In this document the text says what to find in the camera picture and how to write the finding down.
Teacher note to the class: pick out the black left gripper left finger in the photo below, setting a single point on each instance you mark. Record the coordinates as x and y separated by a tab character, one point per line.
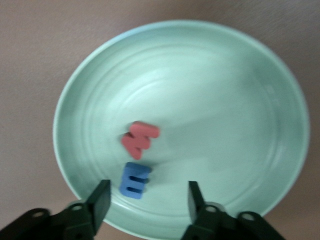
75	220

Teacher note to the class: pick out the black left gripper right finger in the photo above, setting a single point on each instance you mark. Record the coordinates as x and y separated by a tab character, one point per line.
212	225

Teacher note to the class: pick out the blue lowercase m letter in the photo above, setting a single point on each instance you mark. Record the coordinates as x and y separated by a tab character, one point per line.
127	180

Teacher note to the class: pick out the red lowercase w letter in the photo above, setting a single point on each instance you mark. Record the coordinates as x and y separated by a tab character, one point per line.
140	132

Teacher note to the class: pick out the green plate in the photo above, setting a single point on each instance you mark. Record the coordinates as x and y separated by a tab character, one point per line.
212	112

